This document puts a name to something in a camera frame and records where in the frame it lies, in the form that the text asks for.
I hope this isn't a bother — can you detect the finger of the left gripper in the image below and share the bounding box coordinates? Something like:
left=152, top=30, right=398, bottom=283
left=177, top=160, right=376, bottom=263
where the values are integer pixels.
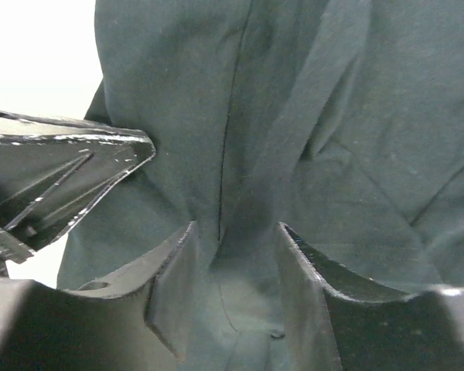
left=0, top=227, right=34, bottom=264
left=0, top=111, right=155, bottom=250

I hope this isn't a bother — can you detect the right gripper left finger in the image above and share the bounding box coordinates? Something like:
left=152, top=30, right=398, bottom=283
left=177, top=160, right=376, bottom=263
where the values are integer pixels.
left=34, top=222, right=198, bottom=370

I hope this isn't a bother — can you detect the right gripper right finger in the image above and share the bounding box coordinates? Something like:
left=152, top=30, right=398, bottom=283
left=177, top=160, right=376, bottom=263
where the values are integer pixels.
left=275, top=223, right=464, bottom=370

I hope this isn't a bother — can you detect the black t shirt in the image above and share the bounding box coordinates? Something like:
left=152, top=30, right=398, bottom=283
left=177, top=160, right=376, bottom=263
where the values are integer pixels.
left=57, top=1, right=464, bottom=370

